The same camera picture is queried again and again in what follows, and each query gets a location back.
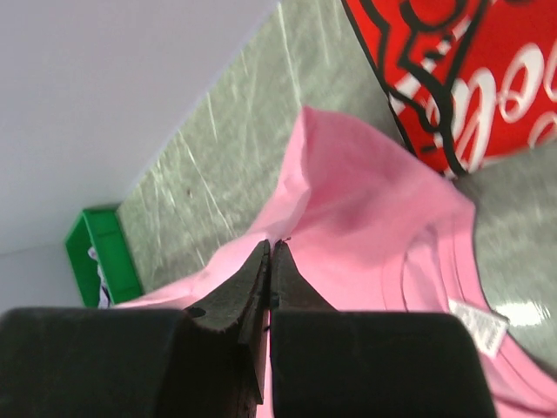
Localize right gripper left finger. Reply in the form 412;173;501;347
1;241;271;417

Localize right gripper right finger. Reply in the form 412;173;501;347
269;241;496;417

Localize pink t-shirt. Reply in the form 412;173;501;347
131;107;556;417

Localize lavender t-shirt in bin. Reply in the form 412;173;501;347
88;246;111;309

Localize green plastic bin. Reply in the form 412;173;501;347
64;206;144;308

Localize folded red white Coca-Cola t-shirt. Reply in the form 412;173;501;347
344;1;556;177

